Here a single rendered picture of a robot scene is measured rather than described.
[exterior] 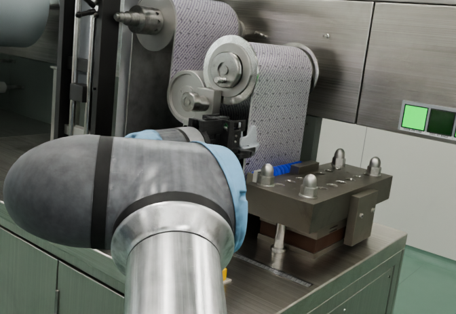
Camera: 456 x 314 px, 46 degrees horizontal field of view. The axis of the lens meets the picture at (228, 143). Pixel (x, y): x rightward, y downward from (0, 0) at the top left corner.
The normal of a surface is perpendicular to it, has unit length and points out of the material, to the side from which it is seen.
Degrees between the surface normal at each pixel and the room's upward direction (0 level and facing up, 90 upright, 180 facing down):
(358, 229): 90
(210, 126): 90
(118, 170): 48
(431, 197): 90
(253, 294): 0
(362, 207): 90
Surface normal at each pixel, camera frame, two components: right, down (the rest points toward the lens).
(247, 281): 0.11, -0.97
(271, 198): -0.62, 0.09
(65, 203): -0.08, 0.10
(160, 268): -0.18, -0.79
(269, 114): 0.78, 0.20
